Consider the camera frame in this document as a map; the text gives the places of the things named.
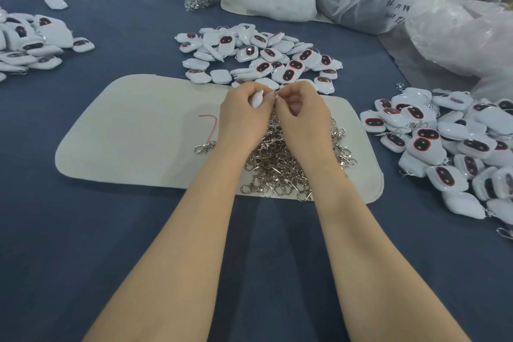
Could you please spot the person's right hand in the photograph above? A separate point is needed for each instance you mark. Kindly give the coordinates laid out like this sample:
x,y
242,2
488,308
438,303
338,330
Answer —
x,y
306,125

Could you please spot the person's left hand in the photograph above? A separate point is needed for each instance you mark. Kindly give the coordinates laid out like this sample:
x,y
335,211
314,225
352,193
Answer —
x,y
242,125

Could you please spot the white fob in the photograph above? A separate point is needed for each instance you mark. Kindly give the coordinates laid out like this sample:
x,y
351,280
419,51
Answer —
x,y
256,98

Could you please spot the person's right forearm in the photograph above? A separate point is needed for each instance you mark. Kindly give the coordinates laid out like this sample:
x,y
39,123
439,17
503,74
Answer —
x,y
383,262

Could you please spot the person's left forearm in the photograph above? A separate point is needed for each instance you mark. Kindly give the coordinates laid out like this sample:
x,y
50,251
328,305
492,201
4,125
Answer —
x,y
178,262

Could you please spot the thin red thread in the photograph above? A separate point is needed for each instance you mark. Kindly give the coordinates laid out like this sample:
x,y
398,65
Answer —
x,y
214,125

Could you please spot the cream felt work mat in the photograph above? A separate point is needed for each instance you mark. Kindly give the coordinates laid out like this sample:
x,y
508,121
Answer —
x,y
124,136

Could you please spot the crumpled clear plastic bag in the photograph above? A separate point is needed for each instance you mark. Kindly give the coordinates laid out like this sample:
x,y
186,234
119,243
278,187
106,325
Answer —
x,y
473,31

